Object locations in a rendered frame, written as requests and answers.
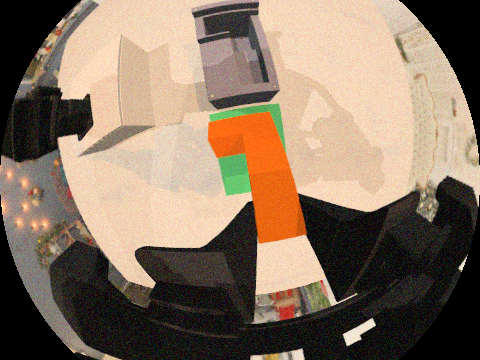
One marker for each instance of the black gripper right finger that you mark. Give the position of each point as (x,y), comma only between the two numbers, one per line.
(346,239)

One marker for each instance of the orange l-shaped part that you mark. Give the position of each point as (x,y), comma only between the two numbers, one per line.
(274,195)

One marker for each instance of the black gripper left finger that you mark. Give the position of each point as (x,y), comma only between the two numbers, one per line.
(228,261)

